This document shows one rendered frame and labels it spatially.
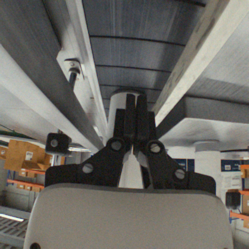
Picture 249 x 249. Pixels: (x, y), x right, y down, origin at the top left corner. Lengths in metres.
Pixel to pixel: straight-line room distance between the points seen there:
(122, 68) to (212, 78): 0.17
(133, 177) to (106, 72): 0.12
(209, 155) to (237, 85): 0.25
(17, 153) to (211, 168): 1.99
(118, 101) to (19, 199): 9.29
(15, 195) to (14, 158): 7.44
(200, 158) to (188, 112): 0.23
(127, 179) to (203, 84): 0.21
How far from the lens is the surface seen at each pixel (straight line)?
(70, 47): 0.22
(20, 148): 2.08
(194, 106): 0.32
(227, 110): 0.36
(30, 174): 8.14
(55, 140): 0.21
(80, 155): 0.57
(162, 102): 0.16
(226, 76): 0.28
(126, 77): 0.17
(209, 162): 0.50
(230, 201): 0.90
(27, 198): 9.18
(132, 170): 0.17
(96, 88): 0.21
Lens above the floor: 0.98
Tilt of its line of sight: 17 degrees down
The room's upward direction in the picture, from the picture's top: 176 degrees counter-clockwise
